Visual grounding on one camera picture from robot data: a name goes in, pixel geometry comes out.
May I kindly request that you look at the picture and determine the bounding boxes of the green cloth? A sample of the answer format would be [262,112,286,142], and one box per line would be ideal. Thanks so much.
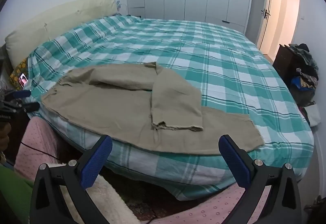
[0,164,33,224]

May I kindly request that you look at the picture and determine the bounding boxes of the wall charger plug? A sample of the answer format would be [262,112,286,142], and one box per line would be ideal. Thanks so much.
[116,0,129,12]

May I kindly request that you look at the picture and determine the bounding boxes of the white bag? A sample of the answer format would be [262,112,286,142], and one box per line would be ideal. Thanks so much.
[304,104,321,126]

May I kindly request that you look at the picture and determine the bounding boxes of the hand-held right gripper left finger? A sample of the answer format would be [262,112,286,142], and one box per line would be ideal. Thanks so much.
[29,134,114,224]

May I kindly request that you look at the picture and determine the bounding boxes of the dark wooden cabinet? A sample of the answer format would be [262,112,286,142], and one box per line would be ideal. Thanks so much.
[272,44,301,87]

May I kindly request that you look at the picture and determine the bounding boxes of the cream padded headboard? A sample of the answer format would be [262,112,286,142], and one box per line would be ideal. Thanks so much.
[5,0,118,67]

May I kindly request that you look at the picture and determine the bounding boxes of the khaki pants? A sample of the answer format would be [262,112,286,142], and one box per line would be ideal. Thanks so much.
[41,62,265,155]

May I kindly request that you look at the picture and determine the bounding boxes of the bed with teal checked sheet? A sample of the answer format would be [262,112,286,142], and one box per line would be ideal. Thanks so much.
[25,14,315,201]

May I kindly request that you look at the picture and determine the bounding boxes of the yellow patterned pillow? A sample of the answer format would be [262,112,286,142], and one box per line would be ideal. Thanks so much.
[10,57,28,91]

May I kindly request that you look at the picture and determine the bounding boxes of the white door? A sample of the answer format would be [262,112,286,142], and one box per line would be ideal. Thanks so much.
[256,0,284,55]

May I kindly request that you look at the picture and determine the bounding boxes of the pink dotted cloth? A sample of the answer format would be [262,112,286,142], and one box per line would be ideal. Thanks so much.
[14,117,67,181]
[150,183,270,224]

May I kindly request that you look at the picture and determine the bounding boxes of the black cable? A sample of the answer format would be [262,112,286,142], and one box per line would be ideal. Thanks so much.
[19,141,67,165]

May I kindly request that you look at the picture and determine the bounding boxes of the smartphone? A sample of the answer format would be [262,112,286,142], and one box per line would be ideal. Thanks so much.
[18,73,29,88]

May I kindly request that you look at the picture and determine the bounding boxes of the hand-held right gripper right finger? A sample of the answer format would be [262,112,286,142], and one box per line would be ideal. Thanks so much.
[218,134,303,224]

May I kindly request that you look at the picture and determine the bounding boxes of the white fleece cloth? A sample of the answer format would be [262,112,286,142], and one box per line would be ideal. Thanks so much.
[60,176,133,224]

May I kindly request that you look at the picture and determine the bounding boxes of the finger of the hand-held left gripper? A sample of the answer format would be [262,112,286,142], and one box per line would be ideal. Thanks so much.
[0,101,40,114]
[4,90,32,101]

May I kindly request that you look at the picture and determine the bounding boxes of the pile of clothes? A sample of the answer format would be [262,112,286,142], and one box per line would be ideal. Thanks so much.
[288,43,320,107]

